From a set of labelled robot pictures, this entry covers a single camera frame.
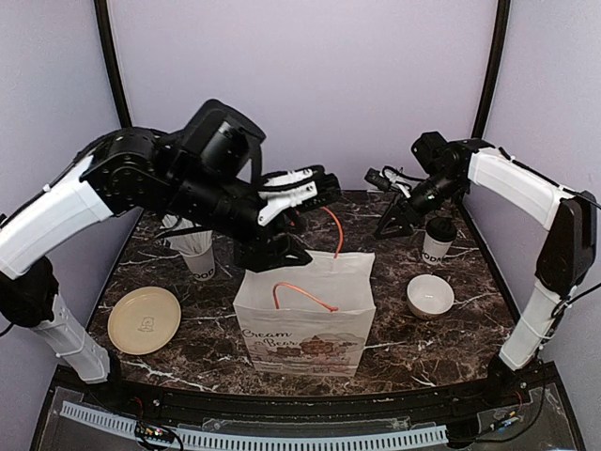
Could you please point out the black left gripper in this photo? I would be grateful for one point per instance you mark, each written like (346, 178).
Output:
(260, 255)

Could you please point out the white wrapped straws bundle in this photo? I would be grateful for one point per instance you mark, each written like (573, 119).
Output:
(193, 244)

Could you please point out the white slotted cable duct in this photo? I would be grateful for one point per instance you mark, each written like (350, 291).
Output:
(231, 435)

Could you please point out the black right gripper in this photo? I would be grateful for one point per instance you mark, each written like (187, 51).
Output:
(406, 213)

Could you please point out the black frame post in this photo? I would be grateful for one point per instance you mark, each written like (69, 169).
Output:
(110, 59)
(493, 67)

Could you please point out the beige round plate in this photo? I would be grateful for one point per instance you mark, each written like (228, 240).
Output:
(144, 320)

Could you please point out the white cream bear paper bag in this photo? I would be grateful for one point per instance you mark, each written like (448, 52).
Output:
(308, 320)

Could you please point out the black right frame post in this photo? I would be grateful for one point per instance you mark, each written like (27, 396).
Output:
(493, 67)

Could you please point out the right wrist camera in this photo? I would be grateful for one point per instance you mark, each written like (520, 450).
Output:
(389, 179)

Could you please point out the black left frame post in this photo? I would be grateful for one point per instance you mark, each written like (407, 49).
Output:
(110, 59)

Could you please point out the black front table rail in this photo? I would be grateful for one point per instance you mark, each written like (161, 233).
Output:
(536, 391)

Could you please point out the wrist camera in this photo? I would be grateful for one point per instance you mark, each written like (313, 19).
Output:
(304, 189)
(389, 179)

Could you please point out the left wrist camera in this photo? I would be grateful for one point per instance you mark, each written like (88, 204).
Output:
(304, 189)

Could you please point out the black plastic cup lid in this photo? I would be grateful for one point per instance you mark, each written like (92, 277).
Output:
(441, 229)

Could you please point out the white paper coffee cup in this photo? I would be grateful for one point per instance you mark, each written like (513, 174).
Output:
(434, 251)

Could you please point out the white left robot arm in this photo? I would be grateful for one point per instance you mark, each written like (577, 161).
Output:
(209, 172)

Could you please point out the white cup holding straws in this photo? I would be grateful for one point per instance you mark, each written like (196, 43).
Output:
(201, 266)

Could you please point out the white ceramic bowl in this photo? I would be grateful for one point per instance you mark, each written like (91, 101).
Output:
(429, 296)

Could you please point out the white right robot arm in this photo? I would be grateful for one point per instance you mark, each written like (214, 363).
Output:
(567, 219)

